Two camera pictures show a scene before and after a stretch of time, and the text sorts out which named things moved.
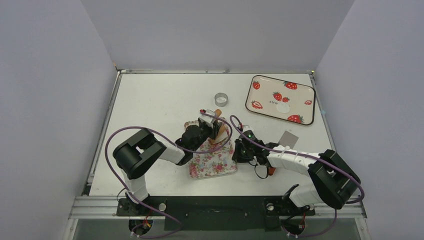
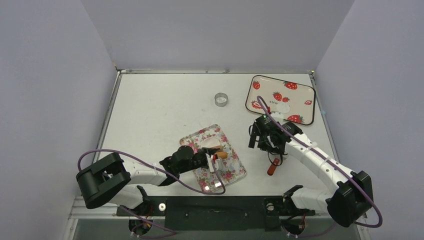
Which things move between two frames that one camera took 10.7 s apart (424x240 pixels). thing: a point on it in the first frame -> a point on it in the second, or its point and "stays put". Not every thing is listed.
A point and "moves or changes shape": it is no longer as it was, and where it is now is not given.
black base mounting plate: x=215 y=213 stays put
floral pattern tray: x=220 y=162 moves or changes shape
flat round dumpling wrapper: x=283 y=108 stays put
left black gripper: x=212 y=132 -> x=209 y=151
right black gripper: x=239 y=152 -> x=262 y=137
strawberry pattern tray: x=281 y=99 stays put
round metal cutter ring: x=221 y=99 stays put
